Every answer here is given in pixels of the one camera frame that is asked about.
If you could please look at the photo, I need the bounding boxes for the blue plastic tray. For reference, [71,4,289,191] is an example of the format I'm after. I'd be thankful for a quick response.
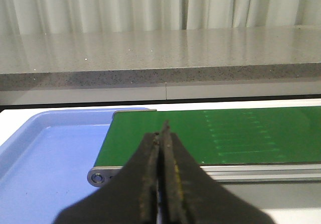
[0,107,157,224]

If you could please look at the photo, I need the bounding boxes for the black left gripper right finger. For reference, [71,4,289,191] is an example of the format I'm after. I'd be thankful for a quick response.
[159,121,274,223]

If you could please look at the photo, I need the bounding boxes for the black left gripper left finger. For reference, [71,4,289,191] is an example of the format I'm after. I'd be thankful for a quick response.
[54,133,159,223]

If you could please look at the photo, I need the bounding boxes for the grey stone countertop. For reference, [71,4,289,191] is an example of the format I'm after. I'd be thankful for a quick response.
[1,26,320,91]

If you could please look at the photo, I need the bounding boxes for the white pleated curtain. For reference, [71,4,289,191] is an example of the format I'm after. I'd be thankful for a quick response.
[1,0,320,35]

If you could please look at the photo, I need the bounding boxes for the white cabinet front panel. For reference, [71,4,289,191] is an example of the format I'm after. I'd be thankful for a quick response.
[1,80,320,105]

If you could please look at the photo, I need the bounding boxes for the aluminium conveyor frame rail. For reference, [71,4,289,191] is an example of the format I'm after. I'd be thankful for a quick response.
[87,163,320,187]

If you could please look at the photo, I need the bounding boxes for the green conveyor belt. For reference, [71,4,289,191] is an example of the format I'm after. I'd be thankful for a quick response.
[95,106,320,166]

